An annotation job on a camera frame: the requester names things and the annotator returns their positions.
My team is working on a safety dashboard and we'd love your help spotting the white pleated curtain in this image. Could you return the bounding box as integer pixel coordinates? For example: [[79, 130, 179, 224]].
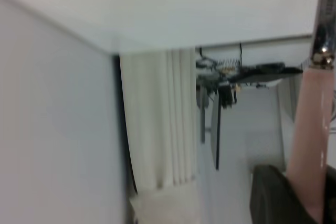
[[119, 48, 198, 191]]

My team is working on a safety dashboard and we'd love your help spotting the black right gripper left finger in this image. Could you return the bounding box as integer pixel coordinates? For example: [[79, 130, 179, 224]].
[[249, 164, 320, 224]]

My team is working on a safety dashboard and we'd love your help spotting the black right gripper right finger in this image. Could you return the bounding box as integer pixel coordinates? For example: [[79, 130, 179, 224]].
[[322, 165, 336, 224]]

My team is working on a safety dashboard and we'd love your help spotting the pink handled metal spoon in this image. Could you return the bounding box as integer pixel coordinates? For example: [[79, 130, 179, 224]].
[[285, 0, 336, 222]]

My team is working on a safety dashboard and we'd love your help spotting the dark equipment rack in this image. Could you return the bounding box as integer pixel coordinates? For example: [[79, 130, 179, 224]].
[[195, 42, 304, 110]]

